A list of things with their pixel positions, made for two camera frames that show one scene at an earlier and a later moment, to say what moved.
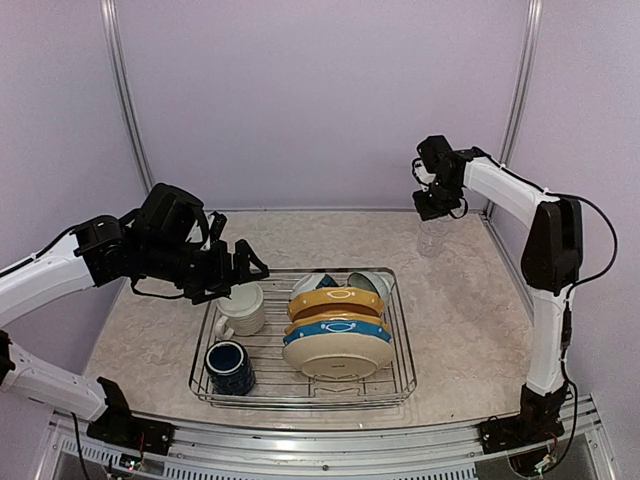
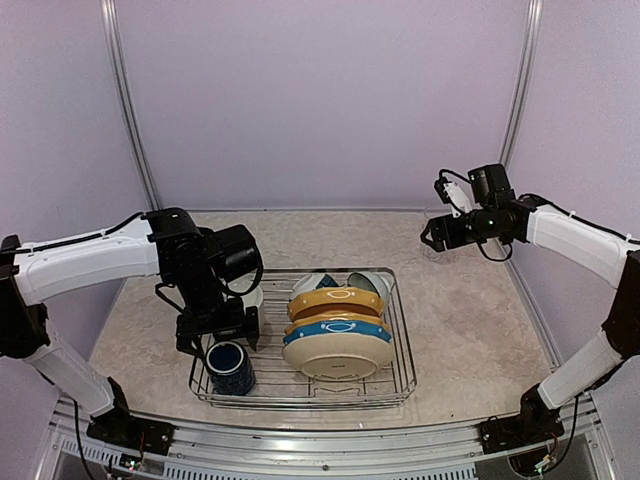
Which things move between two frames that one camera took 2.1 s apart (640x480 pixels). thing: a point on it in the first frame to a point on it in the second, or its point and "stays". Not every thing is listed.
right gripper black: (429, 212) to (453, 236)
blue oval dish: (339, 326) stays
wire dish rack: (305, 338) stays
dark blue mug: (229, 367) stays
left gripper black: (221, 275) to (187, 330)
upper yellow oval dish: (335, 300) stays
